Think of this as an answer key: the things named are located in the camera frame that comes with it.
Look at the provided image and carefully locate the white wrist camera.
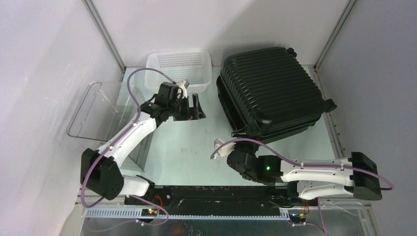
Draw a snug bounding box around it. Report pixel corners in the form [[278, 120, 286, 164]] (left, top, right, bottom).
[[212, 138, 235, 159], [176, 80, 190, 99]]

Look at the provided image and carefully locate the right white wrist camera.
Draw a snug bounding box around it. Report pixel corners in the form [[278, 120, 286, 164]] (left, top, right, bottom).
[[212, 138, 235, 159]]

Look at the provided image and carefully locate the clear acrylic bin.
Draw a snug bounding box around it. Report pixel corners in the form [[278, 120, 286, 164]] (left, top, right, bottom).
[[67, 82, 137, 161]]

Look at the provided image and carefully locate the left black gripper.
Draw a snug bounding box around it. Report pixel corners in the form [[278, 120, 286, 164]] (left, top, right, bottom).
[[168, 94, 205, 121]]

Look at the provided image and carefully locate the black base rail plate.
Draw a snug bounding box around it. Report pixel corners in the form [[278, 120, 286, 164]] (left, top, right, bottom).
[[143, 184, 318, 217]]

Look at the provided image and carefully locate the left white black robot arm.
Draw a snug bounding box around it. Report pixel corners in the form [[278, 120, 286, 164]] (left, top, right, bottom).
[[80, 80, 206, 205]]

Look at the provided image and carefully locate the white perforated plastic basket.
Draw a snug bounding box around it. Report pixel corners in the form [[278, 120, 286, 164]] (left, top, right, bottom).
[[146, 50, 212, 93]]

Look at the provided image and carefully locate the black ribbed hard-shell suitcase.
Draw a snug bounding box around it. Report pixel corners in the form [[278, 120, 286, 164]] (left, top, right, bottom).
[[216, 47, 336, 144]]

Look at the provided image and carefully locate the aluminium frame rail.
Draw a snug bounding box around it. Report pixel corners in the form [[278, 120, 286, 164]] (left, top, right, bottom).
[[82, 185, 373, 221]]

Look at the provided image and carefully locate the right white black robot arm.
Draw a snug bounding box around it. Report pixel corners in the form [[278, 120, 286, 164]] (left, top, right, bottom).
[[213, 139, 383, 206]]

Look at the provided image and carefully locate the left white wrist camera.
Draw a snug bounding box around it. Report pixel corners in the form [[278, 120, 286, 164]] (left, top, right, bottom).
[[176, 80, 190, 99]]

